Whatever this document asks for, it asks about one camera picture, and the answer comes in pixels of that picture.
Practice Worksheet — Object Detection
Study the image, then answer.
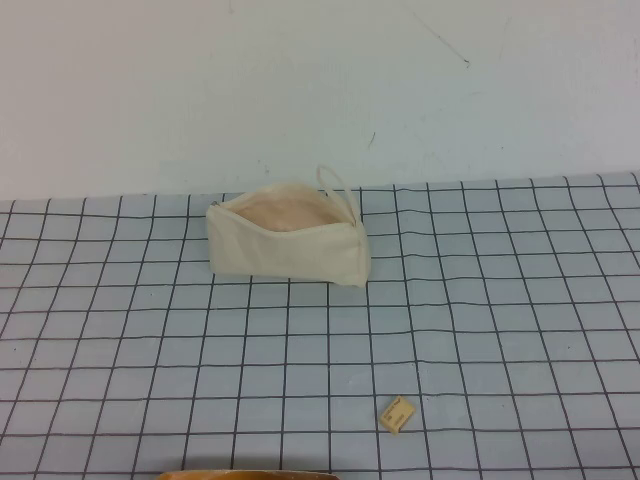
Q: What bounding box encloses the cream fabric pencil case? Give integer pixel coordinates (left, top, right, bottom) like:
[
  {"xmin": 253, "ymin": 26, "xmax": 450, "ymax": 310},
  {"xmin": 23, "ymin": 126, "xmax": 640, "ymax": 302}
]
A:
[{"xmin": 205, "ymin": 165, "xmax": 371, "ymax": 290}]

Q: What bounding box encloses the small cream eraser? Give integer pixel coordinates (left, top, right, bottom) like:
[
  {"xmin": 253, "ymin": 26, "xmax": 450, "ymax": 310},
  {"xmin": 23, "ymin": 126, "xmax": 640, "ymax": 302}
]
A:
[{"xmin": 379, "ymin": 395, "xmax": 418, "ymax": 435}]

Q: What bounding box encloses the orange brown rounded object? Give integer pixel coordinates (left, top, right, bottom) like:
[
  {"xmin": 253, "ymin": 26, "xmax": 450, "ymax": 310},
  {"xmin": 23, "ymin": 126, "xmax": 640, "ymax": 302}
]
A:
[{"xmin": 158, "ymin": 469, "xmax": 342, "ymax": 480}]

